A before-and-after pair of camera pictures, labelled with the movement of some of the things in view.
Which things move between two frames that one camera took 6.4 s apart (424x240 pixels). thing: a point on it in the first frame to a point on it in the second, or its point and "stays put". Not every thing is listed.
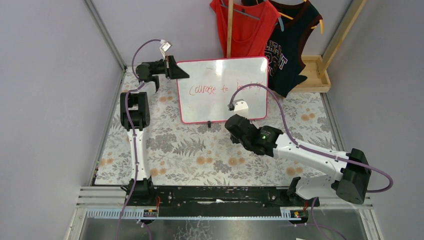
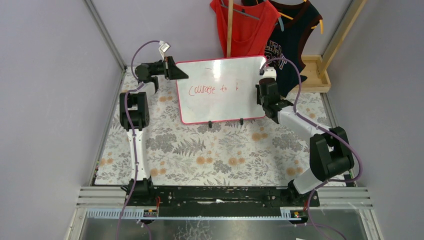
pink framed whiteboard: x=204 y=96 stays put
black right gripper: x=232 y=123 to x=262 y=84
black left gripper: x=167 y=67 stays put
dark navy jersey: x=285 y=64 stays put
